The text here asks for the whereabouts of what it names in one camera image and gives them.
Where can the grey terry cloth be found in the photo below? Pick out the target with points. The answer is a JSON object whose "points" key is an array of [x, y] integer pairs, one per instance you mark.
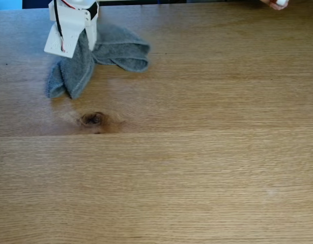
{"points": [[77, 71]]}

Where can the small white object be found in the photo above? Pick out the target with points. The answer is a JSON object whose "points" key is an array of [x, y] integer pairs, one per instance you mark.
{"points": [[283, 2]]}

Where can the person's hand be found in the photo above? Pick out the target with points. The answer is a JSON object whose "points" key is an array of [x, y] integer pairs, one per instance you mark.
{"points": [[273, 4]]}

